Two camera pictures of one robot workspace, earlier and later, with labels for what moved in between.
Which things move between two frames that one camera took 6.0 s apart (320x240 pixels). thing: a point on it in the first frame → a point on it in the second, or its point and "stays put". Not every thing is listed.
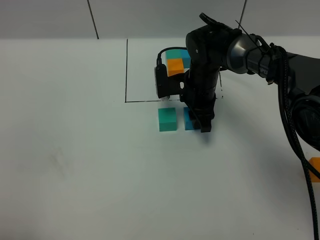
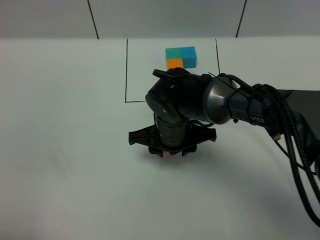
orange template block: [175, 66] stays put
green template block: [173, 54] stays put
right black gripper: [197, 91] → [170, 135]
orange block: [315, 162] → [166, 154]
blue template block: [185, 56] stays put
